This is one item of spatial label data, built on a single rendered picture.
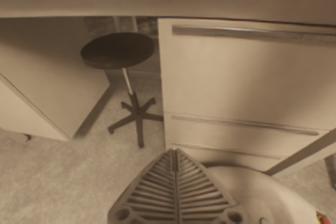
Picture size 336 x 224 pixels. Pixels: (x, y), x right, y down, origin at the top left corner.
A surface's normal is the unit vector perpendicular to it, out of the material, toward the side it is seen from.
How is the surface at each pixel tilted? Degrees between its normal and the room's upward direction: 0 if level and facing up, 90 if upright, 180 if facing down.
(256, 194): 69
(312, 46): 90
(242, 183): 0
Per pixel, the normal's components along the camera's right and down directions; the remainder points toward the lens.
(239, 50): -0.16, 0.74
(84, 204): -0.01, -0.66
